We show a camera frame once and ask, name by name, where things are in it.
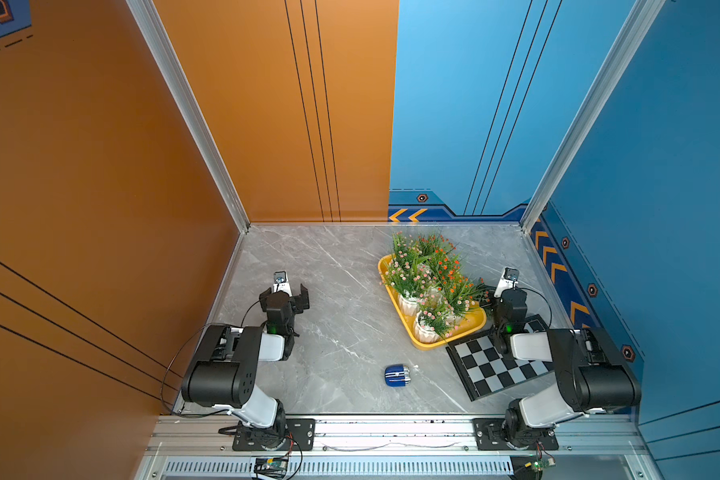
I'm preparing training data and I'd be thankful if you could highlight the yellow plastic tray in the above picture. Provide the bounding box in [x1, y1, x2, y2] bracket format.
[378, 248, 487, 351]

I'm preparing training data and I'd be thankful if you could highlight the orange flower back pot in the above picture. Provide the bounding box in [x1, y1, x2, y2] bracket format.
[383, 253, 434, 317]

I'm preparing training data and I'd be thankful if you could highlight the pink flower white pot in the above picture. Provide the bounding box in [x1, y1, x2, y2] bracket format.
[392, 232, 422, 264]

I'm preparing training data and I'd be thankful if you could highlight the orange red flower pot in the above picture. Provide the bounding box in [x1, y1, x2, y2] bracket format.
[431, 249, 481, 317]

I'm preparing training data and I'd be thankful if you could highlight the pink flower back pot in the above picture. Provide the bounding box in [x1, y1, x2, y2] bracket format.
[413, 293, 460, 344]

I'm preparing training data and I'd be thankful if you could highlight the red flower white pot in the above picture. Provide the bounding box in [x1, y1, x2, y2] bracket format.
[417, 233, 456, 263]

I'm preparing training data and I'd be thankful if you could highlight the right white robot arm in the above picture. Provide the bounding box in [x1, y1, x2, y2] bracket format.
[491, 286, 642, 449]

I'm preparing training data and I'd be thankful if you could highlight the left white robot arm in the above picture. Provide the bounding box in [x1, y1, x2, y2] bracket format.
[181, 286, 310, 451]

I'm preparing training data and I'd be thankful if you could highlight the black white checkerboard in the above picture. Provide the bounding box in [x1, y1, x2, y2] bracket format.
[446, 329, 553, 401]

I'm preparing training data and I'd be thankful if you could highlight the left green circuit board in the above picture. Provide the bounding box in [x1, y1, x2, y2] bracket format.
[252, 456, 290, 480]

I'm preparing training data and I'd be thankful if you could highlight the green circuit board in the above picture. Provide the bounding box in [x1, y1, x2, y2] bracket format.
[252, 456, 290, 480]
[523, 457, 556, 478]

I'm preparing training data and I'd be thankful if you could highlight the right green circuit board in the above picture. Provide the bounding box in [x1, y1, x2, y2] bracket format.
[523, 457, 556, 478]

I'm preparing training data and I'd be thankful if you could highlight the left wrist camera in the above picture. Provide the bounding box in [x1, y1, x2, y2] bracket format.
[272, 271, 292, 296]

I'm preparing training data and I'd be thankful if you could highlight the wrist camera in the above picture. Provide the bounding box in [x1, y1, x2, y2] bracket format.
[494, 267, 519, 298]
[272, 271, 292, 296]

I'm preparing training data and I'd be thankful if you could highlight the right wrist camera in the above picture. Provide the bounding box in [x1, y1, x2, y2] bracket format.
[494, 267, 519, 298]

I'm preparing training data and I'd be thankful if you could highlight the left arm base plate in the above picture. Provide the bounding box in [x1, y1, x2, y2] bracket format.
[232, 418, 315, 452]

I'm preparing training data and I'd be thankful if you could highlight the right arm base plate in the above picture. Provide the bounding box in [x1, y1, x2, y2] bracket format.
[472, 417, 559, 451]

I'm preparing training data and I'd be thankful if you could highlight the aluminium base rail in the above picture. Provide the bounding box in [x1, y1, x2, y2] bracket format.
[135, 414, 662, 479]

